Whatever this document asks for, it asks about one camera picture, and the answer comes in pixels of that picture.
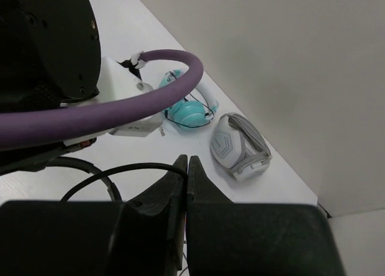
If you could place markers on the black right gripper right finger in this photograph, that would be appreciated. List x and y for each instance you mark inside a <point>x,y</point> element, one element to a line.
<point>227,238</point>

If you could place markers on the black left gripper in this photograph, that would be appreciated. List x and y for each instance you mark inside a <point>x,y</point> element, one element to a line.
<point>35,158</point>

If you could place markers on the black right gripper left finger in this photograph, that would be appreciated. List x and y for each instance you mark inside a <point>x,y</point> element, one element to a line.
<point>64,237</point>

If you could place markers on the black wired headphones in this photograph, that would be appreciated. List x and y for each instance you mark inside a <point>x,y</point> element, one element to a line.
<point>114,179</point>

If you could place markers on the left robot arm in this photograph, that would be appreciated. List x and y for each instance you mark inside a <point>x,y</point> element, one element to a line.
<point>50,54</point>

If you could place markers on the grey white headphones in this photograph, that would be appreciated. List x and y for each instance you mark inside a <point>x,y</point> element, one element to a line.
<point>239,147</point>

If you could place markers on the teal headphones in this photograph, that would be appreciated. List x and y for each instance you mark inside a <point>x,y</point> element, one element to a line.
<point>190,114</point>

